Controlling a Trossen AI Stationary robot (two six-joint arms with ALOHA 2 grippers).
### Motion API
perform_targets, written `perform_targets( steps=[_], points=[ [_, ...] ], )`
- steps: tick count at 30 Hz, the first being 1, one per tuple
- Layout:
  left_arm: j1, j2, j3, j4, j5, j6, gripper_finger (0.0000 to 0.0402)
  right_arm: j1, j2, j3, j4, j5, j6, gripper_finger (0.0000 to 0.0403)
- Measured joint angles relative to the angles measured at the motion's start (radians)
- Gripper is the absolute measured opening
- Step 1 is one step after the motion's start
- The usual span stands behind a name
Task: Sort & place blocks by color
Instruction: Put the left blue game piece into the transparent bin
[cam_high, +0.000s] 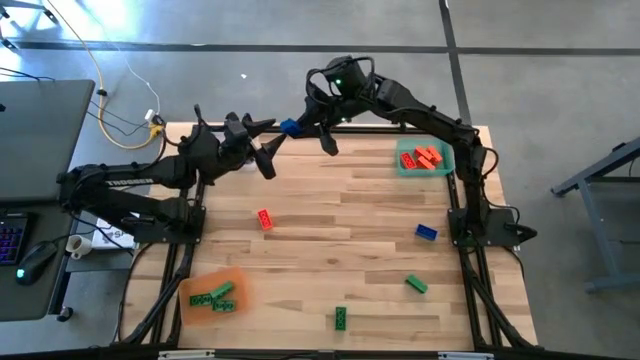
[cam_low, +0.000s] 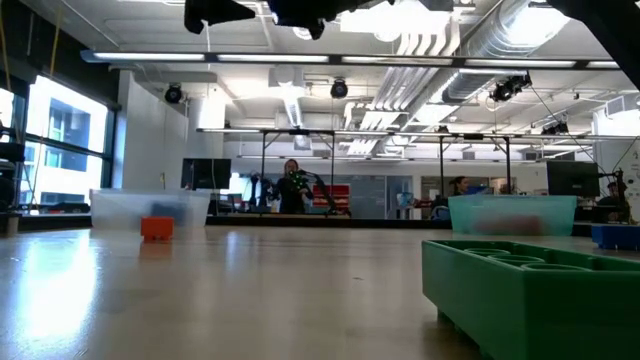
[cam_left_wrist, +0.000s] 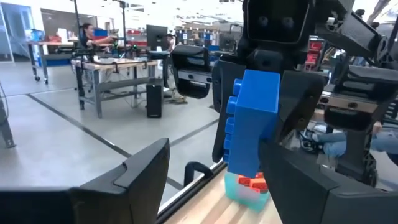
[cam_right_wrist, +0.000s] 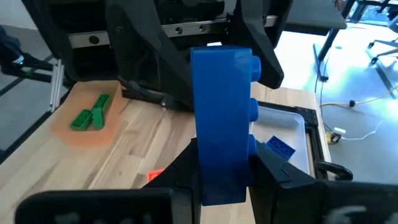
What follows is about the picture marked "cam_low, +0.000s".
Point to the background black robot arm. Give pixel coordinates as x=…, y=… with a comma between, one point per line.
x=254, y=190
x=322, y=186

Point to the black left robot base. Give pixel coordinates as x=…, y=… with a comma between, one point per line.
x=7, y=152

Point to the long ceiling light bar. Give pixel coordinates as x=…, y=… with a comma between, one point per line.
x=150, y=56

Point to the black round ceiling spotlight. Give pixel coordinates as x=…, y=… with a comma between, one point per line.
x=173, y=94
x=339, y=89

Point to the black computer monitor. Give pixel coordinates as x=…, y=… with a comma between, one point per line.
x=572, y=178
x=206, y=174

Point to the red storage boxes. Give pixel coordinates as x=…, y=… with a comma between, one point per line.
x=340, y=192

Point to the person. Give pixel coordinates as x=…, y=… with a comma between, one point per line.
x=612, y=192
x=459, y=186
x=290, y=197

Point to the large window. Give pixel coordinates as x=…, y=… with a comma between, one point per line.
x=65, y=130

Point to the clear plastic bin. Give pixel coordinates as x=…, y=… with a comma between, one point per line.
x=125, y=205

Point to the orange plastic building block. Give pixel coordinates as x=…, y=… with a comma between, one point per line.
x=157, y=229

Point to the blue chair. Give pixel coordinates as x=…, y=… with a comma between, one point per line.
x=440, y=214

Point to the teal translucent plastic bin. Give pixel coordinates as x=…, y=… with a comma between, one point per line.
x=510, y=212

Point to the green plastic building block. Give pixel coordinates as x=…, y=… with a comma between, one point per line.
x=500, y=310

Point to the white ribbed ceiling duct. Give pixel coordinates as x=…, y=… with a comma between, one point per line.
x=415, y=85

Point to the black metal station frame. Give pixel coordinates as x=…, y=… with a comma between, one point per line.
x=508, y=160
x=263, y=150

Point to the silver ventilation duct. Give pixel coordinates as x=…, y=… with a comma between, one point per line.
x=500, y=45

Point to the black ceiling camera cluster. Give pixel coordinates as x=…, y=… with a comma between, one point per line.
x=507, y=89
x=555, y=128

